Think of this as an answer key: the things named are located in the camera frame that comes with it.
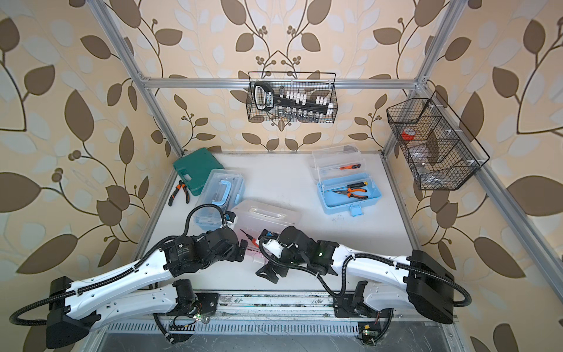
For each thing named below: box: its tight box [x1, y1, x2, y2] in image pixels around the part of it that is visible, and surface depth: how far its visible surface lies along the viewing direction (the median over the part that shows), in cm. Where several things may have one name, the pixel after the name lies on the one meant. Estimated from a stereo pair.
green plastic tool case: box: [173, 147, 226, 197], surface depth 113 cm
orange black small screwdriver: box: [338, 162, 361, 171], surface depth 104 cm
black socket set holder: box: [253, 81, 335, 116], surface depth 85 cm
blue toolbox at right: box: [309, 145, 382, 218], surface depth 104 cm
